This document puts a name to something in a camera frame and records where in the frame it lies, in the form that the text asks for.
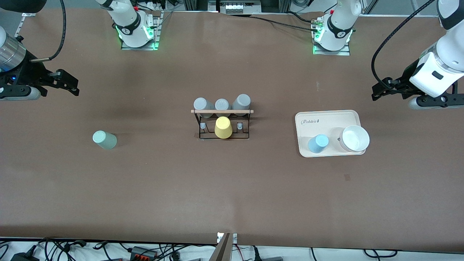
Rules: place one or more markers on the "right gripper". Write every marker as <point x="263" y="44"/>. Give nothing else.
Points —
<point x="26" y="73"/>

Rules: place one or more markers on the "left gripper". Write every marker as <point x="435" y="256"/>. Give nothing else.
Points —
<point x="406" y="82"/>

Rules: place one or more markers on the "black power strip red switches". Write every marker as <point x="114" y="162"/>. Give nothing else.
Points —
<point x="144" y="253"/>

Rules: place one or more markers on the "pale green cup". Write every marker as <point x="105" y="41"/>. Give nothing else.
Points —
<point x="105" y="140"/>

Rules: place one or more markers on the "grey socket strip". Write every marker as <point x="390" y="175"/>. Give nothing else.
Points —
<point x="239" y="7"/>

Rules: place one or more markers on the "cream plastic tray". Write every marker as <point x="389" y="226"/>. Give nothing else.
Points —
<point x="326" y="123"/>

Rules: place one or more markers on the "white bowl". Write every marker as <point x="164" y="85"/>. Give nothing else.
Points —
<point x="355" y="138"/>

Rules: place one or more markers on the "grey cup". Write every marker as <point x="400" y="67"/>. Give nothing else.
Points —
<point x="222" y="104"/>
<point x="202" y="104"/>
<point x="241" y="101"/>

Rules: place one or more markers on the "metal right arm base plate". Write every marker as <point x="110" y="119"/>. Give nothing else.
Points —
<point x="156" y="29"/>

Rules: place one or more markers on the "yellow cup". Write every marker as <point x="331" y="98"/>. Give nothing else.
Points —
<point x="223" y="127"/>

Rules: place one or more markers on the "black power adapter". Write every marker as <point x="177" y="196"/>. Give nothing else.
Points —
<point x="23" y="257"/>

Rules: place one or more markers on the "metal table corner bracket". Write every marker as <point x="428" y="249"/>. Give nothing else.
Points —
<point x="28" y="15"/>

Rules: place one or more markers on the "light blue cup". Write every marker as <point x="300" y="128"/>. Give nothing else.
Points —
<point x="318" y="143"/>

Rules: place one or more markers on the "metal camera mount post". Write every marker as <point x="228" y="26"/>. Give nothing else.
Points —
<point x="222" y="250"/>

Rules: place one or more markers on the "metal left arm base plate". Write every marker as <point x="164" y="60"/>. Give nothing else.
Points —
<point x="331" y="53"/>

